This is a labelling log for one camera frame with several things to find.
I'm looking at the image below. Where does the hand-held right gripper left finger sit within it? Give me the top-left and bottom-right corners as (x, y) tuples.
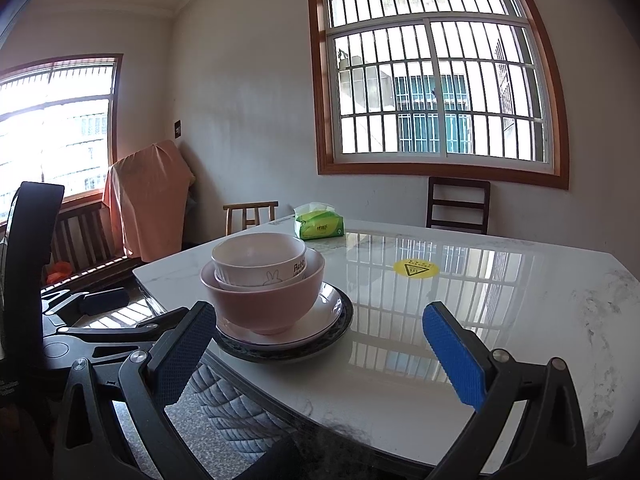
(52, 301), (217, 480)

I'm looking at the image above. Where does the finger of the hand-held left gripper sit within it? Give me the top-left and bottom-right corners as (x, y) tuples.
(50, 306), (189, 361)
(41, 287), (131, 317)

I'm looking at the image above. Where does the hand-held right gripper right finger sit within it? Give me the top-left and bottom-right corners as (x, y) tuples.
(421, 301), (588, 480)

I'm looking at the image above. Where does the white bowl with orange band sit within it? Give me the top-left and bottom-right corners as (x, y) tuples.
(214, 260), (309, 293)

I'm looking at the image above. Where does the pink bowl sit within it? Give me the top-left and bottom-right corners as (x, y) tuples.
(200, 247), (326, 336)

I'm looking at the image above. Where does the large blue patterned plate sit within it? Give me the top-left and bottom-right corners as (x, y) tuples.
(214, 290), (354, 364)

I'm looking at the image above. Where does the white bowl with rabbit print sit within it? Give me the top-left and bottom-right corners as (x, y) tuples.
(210, 232), (307, 287)

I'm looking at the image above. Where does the white plate with pink flower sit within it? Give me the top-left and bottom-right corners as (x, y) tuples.
(217, 282), (346, 352)

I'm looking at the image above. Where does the red object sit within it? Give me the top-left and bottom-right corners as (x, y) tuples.
(47, 261), (76, 285)

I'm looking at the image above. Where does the dark wooden bench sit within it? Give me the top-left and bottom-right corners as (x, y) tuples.
(39, 199), (142, 293)

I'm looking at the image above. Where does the grey quilted chair cushion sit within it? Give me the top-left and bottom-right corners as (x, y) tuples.
(165, 360), (302, 461)

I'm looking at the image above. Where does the yellow round sticker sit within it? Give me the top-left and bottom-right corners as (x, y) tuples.
(393, 258), (441, 280)

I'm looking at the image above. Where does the orange cloth cover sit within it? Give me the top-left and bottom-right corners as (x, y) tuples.
(102, 140), (196, 264)

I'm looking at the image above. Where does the small barred window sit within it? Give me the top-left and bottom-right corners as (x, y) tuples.
(0, 53), (124, 228)

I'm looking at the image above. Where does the dark wooden chair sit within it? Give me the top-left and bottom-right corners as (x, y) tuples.
(426, 176), (491, 235)

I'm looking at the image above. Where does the light wooden chair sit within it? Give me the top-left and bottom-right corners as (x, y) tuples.
(223, 201), (279, 236)

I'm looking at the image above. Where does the green tissue pack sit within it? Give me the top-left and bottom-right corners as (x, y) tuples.
(293, 202), (346, 241)

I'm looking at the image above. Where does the large barred window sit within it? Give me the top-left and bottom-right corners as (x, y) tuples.
(307, 0), (571, 191)

